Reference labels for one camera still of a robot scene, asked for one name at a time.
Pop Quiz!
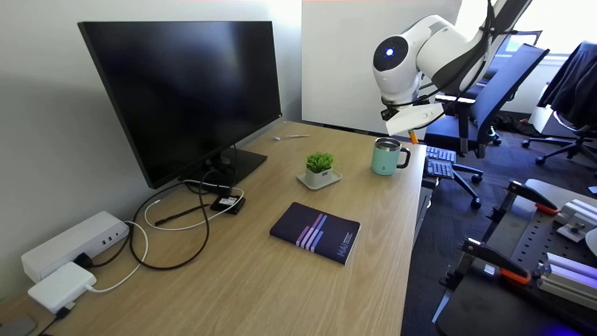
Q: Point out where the orange marker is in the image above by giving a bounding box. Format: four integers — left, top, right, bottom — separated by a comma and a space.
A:
409, 130, 418, 143

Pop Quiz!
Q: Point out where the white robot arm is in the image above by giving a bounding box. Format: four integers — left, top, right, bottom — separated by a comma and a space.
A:
374, 0, 532, 106

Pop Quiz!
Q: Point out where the small potted green plant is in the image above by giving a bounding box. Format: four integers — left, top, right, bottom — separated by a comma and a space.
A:
297, 152, 342, 190

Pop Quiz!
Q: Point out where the dark purple notebook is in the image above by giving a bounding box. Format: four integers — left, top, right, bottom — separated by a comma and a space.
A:
271, 201, 361, 262

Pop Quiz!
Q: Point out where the small black usb hub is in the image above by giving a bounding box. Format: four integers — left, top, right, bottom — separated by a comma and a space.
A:
211, 195, 245, 214

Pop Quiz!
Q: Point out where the teal steel mug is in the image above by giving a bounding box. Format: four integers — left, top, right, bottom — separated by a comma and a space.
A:
372, 136, 411, 177

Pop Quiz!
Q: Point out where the black computer monitor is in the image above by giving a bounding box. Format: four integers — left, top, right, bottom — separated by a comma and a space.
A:
79, 20, 282, 188

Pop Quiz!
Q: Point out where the blue office chair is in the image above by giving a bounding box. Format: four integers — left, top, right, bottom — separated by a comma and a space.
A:
424, 42, 549, 208

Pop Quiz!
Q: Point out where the black orange clamp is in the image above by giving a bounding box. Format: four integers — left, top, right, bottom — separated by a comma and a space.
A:
443, 236, 532, 289

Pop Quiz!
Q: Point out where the white power strip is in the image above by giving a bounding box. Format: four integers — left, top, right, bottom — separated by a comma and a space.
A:
21, 210, 129, 281

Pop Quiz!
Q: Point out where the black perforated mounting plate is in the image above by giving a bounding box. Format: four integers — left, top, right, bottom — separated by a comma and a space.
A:
433, 178, 597, 336

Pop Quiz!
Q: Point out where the white adapter box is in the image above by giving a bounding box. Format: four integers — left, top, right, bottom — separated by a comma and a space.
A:
28, 261, 97, 313

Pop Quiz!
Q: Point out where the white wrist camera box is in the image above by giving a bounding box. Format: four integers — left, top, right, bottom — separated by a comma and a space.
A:
381, 102, 444, 134

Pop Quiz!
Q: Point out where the black cable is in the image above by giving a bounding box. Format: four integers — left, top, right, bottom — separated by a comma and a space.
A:
127, 175, 234, 272

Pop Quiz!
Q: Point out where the white cable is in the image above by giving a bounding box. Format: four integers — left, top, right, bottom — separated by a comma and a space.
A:
86, 188, 249, 294

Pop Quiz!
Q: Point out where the aluminium extrusion rail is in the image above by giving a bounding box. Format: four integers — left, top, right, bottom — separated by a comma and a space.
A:
540, 251, 597, 309

